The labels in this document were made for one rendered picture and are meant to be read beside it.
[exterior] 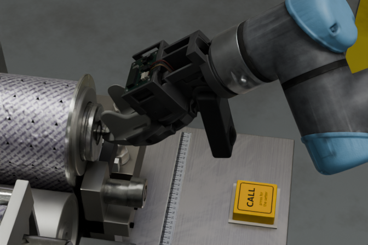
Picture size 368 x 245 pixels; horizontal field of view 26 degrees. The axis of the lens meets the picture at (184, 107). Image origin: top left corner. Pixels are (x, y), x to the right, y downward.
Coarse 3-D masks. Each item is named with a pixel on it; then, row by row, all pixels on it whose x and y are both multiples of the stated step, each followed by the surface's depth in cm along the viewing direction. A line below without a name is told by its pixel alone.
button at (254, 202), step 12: (240, 180) 138; (240, 192) 136; (252, 192) 136; (264, 192) 136; (276, 192) 136; (240, 204) 134; (252, 204) 134; (264, 204) 134; (240, 216) 134; (252, 216) 133; (264, 216) 133
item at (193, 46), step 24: (168, 48) 93; (192, 48) 89; (144, 72) 93; (168, 72) 93; (192, 72) 91; (144, 96) 93; (168, 96) 92; (192, 96) 94; (168, 120) 95; (192, 120) 96
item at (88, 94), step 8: (88, 88) 101; (80, 96) 99; (88, 96) 101; (80, 104) 98; (80, 112) 98; (80, 120) 98; (72, 136) 97; (72, 144) 97; (72, 152) 97; (72, 160) 98; (80, 160) 101; (80, 168) 101
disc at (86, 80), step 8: (80, 80) 99; (88, 80) 102; (80, 88) 99; (72, 96) 97; (72, 104) 96; (72, 112) 96; (72, 120) 96; (72, 128) 97; (64, 152) 96; (64, 160) 96; (72, 168) 99; (72, 176) 99; (80, 176) 104; (72, 184) 100
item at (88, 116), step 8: (88, 104) 101; (96, 104) 101; (88, 112) 100; (96, 112) 100; (88, 120) 99; (96, 120) 100; (80, 128) 99; (88, 128) 99; (96, 128) 102; (80, 136) 99; (88, 136) 99; (96, 136) 102; (80, 144) 99; (88, 144) 99; (96, 144) 103; (80, 152) 100; (88, 152) 100; (96, 152) 103; (88, 160) 102
